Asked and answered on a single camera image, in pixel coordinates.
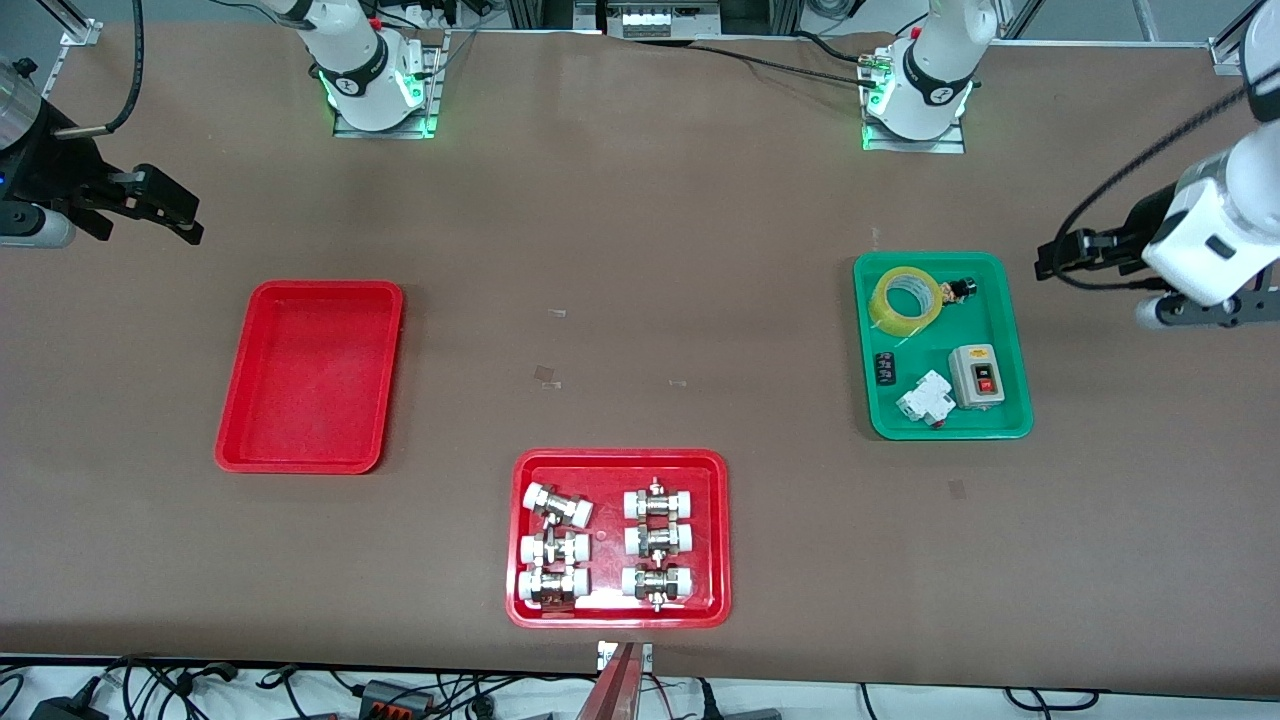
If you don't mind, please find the metal valve with white caps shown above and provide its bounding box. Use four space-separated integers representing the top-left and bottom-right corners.
622 520 695 559
516 566 591 609
620 562 695 613
622 478 697 521
522 482 595 529
518 530 593 567

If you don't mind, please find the grey electrical box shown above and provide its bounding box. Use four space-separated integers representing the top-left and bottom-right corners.
605 0 723 39

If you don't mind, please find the red metal bar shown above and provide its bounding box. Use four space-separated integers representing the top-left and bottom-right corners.
573 645 643 720

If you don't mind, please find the black power adapter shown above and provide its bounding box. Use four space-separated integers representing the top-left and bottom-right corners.
28 697 109 720

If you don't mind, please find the yellow tape roll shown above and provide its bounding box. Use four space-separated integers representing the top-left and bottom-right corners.
868 266 945 333

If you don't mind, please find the silver aluminium frame post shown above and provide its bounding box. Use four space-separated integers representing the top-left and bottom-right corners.
1208 0 1267 77
40 0 104 49

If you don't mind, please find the grey push-button switch box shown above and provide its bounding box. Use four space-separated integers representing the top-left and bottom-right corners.
947 344 1005 412

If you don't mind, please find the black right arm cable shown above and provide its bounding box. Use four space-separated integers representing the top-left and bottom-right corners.
55 0 146 138

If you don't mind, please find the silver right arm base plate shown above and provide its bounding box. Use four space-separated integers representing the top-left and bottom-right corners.
333 30 447 139

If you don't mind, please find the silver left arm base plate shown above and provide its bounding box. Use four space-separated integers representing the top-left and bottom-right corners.
862 118 967 154

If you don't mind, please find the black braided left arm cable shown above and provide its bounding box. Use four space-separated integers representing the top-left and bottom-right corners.
1050 85 1263 293

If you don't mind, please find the green plastic tray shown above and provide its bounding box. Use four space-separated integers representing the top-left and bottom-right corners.
853 252 1035 441

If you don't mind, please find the red plastic tray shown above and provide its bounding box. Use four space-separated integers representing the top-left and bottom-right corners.
214 280 405 475
505 448 732 630

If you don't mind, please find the black orange power strip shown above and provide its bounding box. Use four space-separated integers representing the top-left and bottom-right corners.
358 680 438 717

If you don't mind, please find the white circuit breaker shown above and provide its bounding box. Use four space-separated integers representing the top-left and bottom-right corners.
895 370 954 429

